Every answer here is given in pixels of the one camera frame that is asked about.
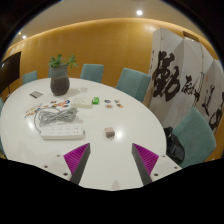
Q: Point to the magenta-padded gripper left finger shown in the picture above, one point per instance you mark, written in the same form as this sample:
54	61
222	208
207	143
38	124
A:
78	158

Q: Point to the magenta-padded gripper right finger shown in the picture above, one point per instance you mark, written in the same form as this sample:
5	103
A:
146	159

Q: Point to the pinkish white charger block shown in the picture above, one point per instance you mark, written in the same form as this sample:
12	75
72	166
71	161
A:
109	132

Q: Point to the white power strip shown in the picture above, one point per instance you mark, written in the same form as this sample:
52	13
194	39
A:
62	132

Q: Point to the black bag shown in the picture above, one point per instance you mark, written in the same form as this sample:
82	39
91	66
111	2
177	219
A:
175	146

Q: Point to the colourful round sticker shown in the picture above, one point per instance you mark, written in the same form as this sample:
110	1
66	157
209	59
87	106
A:
116	101
119	105
61	104
66	106
55	105
107	101
53	102
67	101
109	106

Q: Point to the flat white box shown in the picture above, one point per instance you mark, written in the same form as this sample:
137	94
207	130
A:
82	102

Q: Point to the small green box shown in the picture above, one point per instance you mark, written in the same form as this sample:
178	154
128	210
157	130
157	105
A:
95	100

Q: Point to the colourful sticker sheet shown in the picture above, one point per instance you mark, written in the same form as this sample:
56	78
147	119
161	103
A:
32	110

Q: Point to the small grey card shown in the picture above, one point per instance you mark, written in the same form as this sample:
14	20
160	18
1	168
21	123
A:
36	94

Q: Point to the potted plant in grey vase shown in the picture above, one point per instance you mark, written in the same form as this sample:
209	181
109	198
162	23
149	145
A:
60	83

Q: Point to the group of teal chairs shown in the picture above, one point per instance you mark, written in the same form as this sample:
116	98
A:
133	81

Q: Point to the calligraphy folding screen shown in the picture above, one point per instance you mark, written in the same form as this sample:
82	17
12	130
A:
186	80

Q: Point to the group of ceiling lights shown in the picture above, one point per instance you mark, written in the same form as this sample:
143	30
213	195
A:
139	12

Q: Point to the black wall television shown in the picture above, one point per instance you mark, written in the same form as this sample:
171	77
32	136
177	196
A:
10	70

